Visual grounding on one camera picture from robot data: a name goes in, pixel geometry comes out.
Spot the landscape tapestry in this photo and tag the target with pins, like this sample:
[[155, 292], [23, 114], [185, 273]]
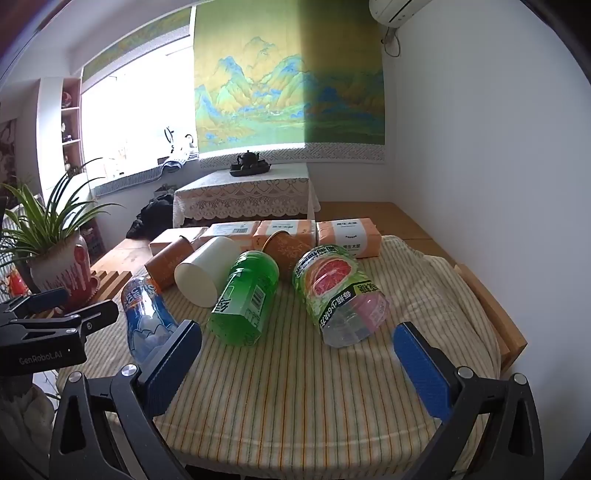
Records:
[[286, 83]]

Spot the lace covered table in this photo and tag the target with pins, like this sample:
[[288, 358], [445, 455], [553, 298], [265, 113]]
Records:
[[244, 194]]

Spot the green cut bottle cup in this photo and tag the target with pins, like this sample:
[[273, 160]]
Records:
[[244, 295]]

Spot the black tea tray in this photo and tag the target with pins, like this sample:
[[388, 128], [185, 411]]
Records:
[[249, 172]]

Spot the grapefruit label cut bottle cup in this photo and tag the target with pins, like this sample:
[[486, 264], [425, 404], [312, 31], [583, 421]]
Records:
[[332, 286]]

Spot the green patterned window valance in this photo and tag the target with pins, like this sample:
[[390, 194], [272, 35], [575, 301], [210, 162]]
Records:
[[138, 44]]

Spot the white wall shelf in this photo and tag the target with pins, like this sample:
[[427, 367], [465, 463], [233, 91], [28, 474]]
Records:
[[51, 120]]

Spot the striped cloth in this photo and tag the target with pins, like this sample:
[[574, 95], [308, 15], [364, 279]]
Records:
[[300, 392]]

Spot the potted spider plant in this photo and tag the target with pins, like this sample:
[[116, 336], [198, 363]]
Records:
[[60, 272]]

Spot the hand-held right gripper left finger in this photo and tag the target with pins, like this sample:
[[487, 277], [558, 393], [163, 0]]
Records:
[[173, 367]]

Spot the patterned windowsill cloth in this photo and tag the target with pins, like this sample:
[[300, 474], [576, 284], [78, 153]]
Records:
[[129, 180]]

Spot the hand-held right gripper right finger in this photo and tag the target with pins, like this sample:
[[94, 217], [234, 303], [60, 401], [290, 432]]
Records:
[[422, 369]]

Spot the dark clothing pile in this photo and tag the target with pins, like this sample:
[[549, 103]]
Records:
[[152, 214]]

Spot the red object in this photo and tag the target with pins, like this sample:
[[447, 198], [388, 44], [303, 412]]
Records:
[[18, 284]]

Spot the black teapot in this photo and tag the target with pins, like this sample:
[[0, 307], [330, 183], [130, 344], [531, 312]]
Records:
[[249, 159]]

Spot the blue label cut bottle cup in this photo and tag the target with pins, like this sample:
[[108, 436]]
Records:
[[143, 318]]

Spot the blue white folded cloth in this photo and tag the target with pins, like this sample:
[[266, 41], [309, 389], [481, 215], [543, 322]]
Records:
[[178, 159]]

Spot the white air conditioner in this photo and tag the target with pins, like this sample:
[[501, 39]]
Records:
[[397, 9]]

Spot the dark floral wall picture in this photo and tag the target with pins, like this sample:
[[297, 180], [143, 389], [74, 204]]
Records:
[[7, 152]]

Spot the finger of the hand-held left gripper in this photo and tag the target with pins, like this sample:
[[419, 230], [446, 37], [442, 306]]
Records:
[[99, 314], [41, 299]]

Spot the orange patterned paper cup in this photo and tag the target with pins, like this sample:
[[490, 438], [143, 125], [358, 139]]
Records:
[[286, 251]]

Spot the wooden slatted trivet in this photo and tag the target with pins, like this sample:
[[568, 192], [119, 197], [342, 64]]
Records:
[[111, 284]]

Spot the pale packet far left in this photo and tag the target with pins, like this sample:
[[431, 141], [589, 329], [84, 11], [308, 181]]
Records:
[[166, 237]]

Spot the plain orange paper cup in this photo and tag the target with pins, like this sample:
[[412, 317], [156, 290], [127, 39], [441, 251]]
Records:
[[166, 265]]

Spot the white paper cup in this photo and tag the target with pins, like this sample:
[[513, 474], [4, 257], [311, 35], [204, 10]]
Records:
[[207, 265]]

